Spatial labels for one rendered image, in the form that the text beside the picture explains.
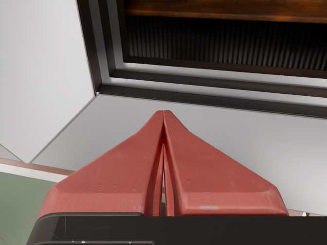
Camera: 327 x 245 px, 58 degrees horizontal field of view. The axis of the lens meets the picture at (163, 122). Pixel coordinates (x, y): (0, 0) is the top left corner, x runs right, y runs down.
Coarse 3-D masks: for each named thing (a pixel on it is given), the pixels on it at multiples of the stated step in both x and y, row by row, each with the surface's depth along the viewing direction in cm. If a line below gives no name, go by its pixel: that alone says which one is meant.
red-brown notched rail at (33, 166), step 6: (0, 162) 36; (6, 162) 35; (12, 162) 35; (18, 162) 35; (30, 168) 35; (36, 168) 35; (42, 168) 34; (48, 168) 34; (54, 168) 34; (60, 174) 34; (66, 174) 34; (162, 192) 31; (288, 210) 28
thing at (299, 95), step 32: (96, 0) 19; (96, 32) 21; (96, 64) 22; (128, 64) 23; (160, 64) 23; (192, 64) 22; (224, 64) 22; (160, 96) 21; (192, 96) 21; (224, 96) 21; (256, 96) 20; (288, 96) 20; (320, 96) 19
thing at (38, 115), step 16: (0, 96) 25; (16, 96) 24; (32, 96) 24; (48, 96) 24; (64, 96) 23; (80, 96) 23; (0, 112) 26; (16, 112) 26; (32, 112) 25; (48, 112) 25; (64, 112) 24; (0, 128) 27; (16, 128) 27; (32, 128) 26; (48, 128) 26
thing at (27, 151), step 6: (0, 138) 28; (6, 144) 28; (12, 144) 28; (18, 144) 28; (24, 144) 28; (30, 144) 28; (36, 144) 27; (42, 144) 27; (12, 150) 29; (18, 150) 29; (24, 150) 28; (30, 150) 28; (36, 150) 28; (18, 156) 29; (24, 156) 29; (30, 156) 29; (24, 162) 29; (30, 162) 29
